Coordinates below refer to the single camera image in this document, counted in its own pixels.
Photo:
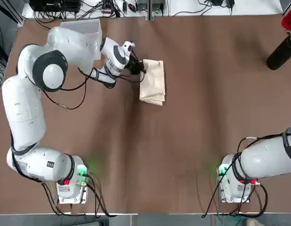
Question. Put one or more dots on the black power supply unit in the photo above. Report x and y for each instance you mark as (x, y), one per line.
(158, 5)

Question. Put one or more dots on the black usb hub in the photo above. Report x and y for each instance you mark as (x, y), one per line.
(106, 10)

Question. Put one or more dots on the red rose bouquet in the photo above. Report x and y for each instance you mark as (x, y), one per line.
(289, 20)

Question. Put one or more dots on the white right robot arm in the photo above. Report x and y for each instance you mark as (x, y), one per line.
(261, 160)

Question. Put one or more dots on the aluminium frame post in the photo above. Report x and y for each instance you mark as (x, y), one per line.
(150, 11)

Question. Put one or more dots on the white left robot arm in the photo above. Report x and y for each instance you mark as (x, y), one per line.
(25, 110)

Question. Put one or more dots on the aluminium frame rail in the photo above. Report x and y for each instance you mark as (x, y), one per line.
(19, 20)

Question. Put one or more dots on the black power adapter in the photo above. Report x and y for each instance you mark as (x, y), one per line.
(217, 2)
(230, 2)

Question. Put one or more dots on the black electronics box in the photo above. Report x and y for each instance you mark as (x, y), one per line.
(53, 5)

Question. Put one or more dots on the cream tablecloth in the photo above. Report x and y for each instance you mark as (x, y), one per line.
(152, 84)

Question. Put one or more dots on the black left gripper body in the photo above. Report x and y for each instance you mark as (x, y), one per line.
(133, 67)

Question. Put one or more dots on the clear plastic box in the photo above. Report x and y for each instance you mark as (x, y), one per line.
(89, 26)

